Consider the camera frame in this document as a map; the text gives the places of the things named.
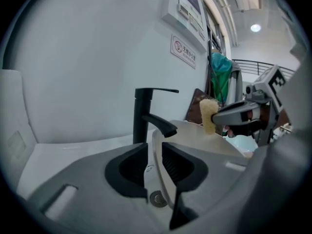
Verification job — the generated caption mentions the black clothes rack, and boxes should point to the black clothes rack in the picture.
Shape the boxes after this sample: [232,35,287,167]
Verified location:
[206,39,213,99]

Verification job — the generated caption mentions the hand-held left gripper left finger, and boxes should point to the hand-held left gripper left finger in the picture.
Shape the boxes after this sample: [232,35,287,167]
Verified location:
[25,142,149,234]

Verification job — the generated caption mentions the white wall panel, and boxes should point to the white wall panel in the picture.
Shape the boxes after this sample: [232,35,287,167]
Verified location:
[159,0,208,51]

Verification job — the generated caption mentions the brown handbag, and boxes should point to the brown handbag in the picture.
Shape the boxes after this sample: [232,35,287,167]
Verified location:
[184,88,224,126]

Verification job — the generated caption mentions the black railing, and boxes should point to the black railing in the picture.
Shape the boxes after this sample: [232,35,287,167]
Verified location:
[231,58,296,80]

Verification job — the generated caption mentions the black faucet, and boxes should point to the black faucet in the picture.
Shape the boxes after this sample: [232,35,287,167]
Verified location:
[133,87,180,145]

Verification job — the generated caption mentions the yellow sponge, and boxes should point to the yellow sponge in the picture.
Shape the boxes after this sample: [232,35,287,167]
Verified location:
[199,98,220,136]

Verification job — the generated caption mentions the white thermostat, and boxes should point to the white thermostat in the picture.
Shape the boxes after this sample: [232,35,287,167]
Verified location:
[176,3,190,17]

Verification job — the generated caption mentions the person's right hand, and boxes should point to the person's right hand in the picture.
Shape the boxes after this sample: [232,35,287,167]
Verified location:
[245,106,271,129]

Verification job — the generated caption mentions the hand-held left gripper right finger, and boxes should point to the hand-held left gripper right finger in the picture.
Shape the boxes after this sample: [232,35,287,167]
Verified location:
[161,141,288,232]

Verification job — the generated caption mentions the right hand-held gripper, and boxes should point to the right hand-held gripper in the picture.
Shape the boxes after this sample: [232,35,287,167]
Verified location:
[211,64,288,146]

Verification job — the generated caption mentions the no-smoking wall sign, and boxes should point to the no-smoking wall sign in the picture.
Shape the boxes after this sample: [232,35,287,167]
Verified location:
[170,33,197,70]

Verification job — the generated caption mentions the white sink basin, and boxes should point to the white sink basin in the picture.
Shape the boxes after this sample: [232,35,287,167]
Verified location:
[16,119,247,211]

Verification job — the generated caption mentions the white light switch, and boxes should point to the white light switch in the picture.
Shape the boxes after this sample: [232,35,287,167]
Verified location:
[189,11,200,32]

